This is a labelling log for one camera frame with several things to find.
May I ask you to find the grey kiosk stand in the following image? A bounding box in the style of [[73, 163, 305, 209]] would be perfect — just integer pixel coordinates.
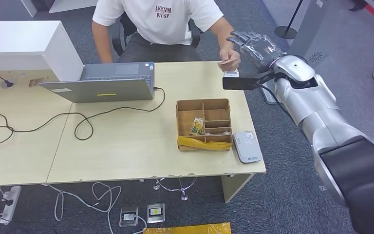
[[260, 0, 336, 105]]

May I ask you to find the white power strip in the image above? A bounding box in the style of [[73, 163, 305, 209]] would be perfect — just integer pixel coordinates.
[[0, 185, 22, 226]]

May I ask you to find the floor socket yellow label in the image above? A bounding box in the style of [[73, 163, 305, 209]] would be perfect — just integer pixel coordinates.
[[146, 202, 166, 224]]

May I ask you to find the chrome stool base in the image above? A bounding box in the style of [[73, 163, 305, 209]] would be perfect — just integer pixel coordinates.
[[152, 176, 198, 202]]

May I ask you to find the grey card reader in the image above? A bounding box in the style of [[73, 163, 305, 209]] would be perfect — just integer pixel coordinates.
[[232, 131, 263, 164]]

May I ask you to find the white desk partition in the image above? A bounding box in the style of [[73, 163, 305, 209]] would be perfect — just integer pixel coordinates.
[[0, 20, 85, 82]]

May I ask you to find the beige desk side panel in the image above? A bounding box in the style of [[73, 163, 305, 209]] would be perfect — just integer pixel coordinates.
[[220, 173, 255, 203]]

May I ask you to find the yellow plastic sheet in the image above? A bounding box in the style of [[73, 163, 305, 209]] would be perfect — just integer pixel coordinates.
[[143, 222, 232, 234]]

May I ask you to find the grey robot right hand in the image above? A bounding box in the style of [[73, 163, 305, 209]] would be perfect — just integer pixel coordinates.
[[226, 31, 283, 73]]

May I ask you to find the black office chair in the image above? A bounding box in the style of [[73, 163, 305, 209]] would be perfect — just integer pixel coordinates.
[[111, 13, 204, 57]]

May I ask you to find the grey laptop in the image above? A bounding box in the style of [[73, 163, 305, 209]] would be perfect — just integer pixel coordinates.
[[37, 62, 155, 104]]

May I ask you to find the person's left hand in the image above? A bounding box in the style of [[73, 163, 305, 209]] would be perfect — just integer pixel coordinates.
[[219, 47, 241, 72]]

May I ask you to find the brown sticker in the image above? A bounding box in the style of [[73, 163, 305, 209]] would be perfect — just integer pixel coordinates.
[[29, 77, 46, 88]]

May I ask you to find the black laptop power cable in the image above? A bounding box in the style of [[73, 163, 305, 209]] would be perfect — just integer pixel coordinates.
[[0, 87, 167, 152]]

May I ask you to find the cardboard compartment box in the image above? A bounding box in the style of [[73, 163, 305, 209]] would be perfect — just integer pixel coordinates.
[[175, 98, 233, 153]]

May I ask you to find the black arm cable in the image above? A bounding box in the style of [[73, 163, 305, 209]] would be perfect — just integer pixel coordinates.
[[253, 72, 294, 118]]

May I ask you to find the metal stanchion post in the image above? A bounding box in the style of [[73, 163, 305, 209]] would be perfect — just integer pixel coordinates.
[[274, 0, 304, 40]]

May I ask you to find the open floor socket box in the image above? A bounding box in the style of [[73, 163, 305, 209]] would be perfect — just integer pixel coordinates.
[[119, 206, 139, 228]]

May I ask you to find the black plug in grommet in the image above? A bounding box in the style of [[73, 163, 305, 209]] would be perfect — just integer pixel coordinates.
[[0, 73, 15, 89]]

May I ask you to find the white floor cable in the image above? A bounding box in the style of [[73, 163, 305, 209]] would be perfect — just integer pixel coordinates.
[[41, 182, 147, 234]]

